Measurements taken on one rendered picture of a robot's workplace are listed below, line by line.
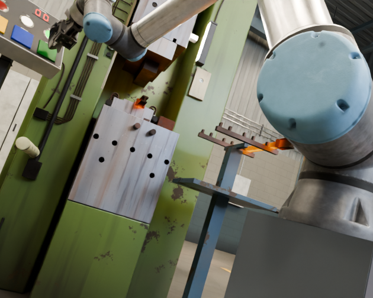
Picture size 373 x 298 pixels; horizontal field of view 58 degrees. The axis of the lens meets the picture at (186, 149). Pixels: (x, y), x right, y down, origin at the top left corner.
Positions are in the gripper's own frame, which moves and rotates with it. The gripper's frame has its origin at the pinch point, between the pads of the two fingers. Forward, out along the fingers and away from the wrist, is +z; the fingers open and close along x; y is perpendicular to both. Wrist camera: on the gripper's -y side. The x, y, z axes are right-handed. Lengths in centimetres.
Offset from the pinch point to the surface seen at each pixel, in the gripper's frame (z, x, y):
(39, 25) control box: 3.3, -4.9, -11.2
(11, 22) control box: 3.3, -15.0, -3.4
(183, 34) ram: -25, 55, -32
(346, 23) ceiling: -65, 785, -675
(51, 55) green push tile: 2.6, 1.6, 2.6
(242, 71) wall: 193, 583, -532
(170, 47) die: -18, 51, -24
